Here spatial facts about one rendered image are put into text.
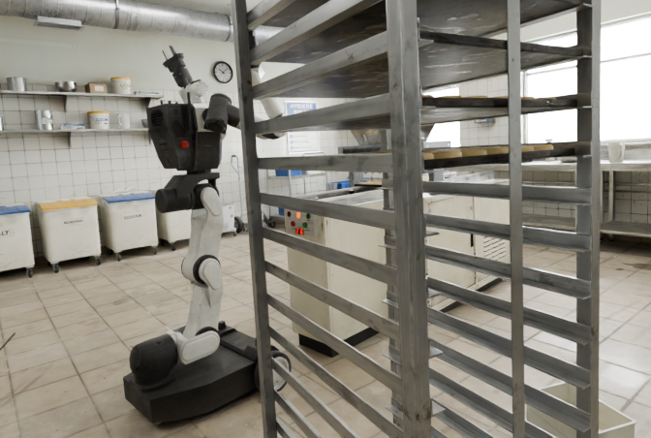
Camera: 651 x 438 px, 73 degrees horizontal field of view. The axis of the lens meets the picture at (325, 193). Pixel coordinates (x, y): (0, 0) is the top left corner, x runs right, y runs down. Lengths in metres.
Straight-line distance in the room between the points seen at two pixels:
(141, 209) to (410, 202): 5.21
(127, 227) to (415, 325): 5.19
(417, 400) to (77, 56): 6.00
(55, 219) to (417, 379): 5.08
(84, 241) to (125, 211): 0.53
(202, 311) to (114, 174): 4.23
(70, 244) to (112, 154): 1.35
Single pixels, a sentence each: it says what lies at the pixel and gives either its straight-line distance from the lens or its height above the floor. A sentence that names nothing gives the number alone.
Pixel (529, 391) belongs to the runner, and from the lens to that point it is 1.18.
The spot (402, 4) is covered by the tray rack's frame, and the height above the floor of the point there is 1.35.
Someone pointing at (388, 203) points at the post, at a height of 0.99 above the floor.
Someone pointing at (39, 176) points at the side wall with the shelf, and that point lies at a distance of 6.16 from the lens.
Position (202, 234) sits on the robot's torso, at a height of 0.80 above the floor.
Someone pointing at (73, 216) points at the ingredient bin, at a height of 0.59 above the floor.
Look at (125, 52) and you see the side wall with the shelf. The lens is 6.51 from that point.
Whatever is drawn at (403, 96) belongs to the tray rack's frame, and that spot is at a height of 1.23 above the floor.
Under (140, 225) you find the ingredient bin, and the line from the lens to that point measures 5.73.
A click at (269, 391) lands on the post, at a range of 1.32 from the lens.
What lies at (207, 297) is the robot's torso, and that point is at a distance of 2.25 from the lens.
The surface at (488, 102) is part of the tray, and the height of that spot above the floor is 1.23.
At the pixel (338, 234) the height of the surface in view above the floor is 0.70.
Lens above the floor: 1.17
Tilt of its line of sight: 6 degrees down
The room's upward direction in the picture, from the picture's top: 3 degrees counter-clockwise
